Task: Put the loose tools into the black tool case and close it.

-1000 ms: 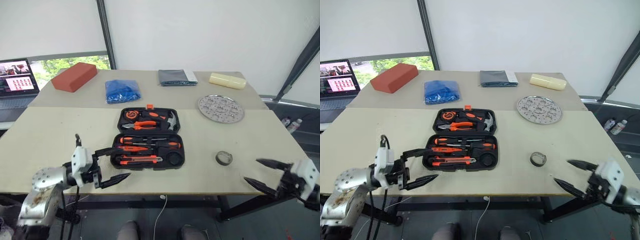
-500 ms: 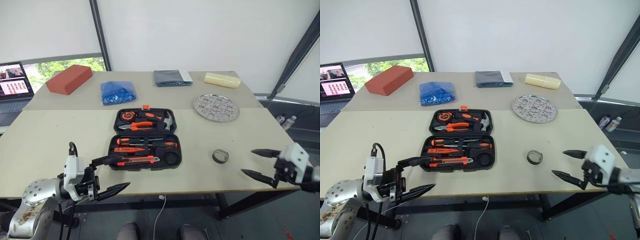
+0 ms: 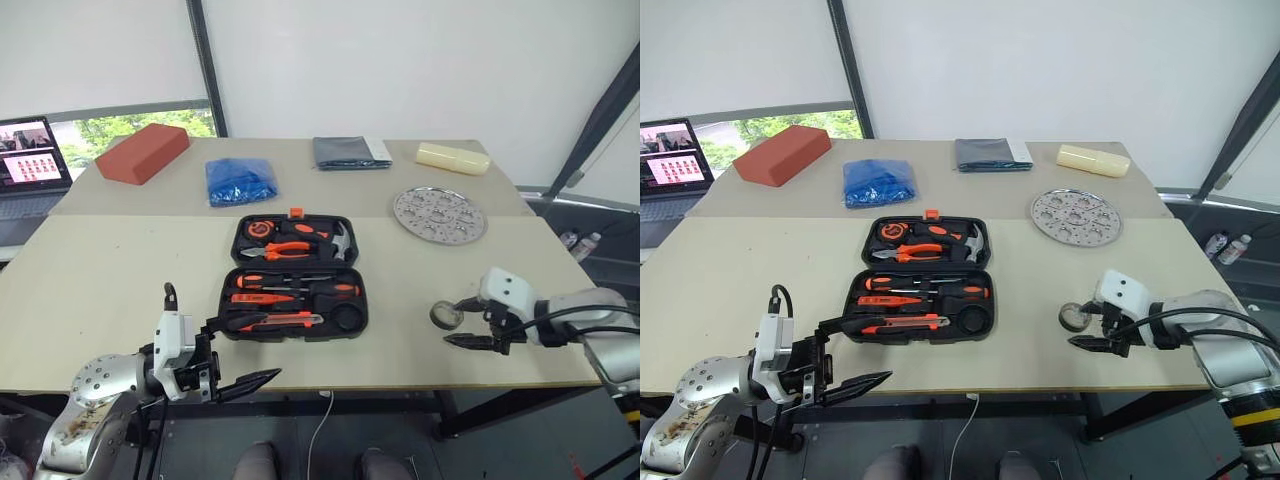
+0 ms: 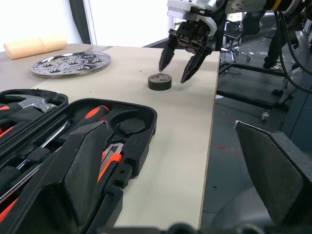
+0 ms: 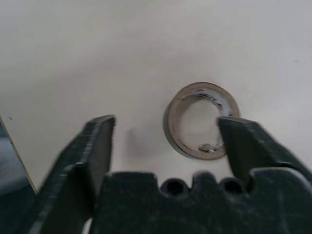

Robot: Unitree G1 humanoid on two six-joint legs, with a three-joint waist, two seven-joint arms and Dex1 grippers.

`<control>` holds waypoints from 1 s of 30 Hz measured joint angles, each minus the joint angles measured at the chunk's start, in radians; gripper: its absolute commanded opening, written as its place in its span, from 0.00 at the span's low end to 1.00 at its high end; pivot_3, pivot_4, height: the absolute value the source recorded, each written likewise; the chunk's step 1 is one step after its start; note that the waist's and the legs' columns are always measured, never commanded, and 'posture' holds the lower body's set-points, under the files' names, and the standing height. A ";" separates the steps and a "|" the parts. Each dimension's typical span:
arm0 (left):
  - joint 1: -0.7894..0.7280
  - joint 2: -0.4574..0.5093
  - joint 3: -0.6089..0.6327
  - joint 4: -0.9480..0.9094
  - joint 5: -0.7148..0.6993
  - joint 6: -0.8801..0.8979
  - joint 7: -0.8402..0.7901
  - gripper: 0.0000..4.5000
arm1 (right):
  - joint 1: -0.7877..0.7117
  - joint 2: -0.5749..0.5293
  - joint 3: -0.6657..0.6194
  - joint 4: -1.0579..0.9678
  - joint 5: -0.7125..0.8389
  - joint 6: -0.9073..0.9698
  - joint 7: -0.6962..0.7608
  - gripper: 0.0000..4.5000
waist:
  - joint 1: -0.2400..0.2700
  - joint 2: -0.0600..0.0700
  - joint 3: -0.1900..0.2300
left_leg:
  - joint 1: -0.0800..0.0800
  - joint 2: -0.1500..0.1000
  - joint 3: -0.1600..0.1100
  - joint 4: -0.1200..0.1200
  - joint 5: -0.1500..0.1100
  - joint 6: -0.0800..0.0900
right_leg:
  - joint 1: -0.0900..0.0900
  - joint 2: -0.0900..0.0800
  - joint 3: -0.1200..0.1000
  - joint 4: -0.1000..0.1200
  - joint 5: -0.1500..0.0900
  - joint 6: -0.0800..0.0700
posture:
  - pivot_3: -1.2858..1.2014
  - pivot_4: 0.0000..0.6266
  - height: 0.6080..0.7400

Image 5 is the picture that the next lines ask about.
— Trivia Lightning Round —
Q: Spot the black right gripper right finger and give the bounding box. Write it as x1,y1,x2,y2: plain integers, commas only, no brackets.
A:
217,117,312,183

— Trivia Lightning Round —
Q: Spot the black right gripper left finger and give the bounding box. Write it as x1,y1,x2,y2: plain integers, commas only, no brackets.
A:
26,115,117,234

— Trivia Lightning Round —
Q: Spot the grey tape roll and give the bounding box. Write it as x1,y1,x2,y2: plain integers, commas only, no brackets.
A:
162,81,241,161

